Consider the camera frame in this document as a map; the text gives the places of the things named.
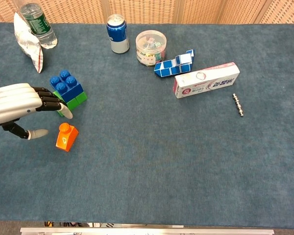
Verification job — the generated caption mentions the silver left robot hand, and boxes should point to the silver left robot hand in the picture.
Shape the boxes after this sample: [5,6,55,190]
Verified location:
[0,83,74,140]

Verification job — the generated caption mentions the blue toy block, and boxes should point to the blue toy block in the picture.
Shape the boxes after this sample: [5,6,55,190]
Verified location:
[49,70,84,103]

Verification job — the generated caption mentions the green toy block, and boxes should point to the green toy block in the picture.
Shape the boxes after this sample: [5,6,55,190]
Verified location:
[52,90,88,118]

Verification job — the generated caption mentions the orange toy block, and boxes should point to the orange toy block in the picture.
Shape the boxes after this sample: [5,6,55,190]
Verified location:
[55,122,79,153]

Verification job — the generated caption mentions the crumpled white snack bag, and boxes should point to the crumpled white snack bag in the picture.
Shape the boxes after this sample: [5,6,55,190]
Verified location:
[13,12,44,74]

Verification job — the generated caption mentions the clear bottle with green label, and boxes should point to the clear bottle with green label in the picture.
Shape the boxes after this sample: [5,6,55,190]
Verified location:
[19,2,58,49]

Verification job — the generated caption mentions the blue and white drink can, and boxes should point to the blue and white drink can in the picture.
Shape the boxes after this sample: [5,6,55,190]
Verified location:
[106,14,130,54]

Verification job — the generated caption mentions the teal felt table cloth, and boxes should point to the teal felt table cloth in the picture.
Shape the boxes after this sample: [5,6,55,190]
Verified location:
[0,22,294,230]

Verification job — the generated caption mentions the clear jar of colourful clips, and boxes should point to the clear jar of colourful clips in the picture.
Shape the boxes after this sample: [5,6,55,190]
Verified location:
[135,30,167,67]

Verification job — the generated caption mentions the blue and white snake puzzle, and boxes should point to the blue and white snake puzzle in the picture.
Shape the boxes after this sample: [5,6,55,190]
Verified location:
[153,49,196,78]

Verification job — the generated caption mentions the woven wicker folding screen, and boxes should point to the woven wicker folding screen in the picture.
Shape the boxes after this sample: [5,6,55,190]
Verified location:
[0,0,294,24]

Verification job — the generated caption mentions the white and pink toothpaste box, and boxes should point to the white and pink toothpaste box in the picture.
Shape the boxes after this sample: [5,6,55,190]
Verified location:
[172,62,241,99]

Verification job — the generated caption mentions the small beaded metal rod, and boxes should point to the small beaded metal rod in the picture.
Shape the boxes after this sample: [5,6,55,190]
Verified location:
[232,93,245,118]

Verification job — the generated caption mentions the aluminium profile rail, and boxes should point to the aluminium profile rail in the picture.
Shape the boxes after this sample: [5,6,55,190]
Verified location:
[20,227,275,235]

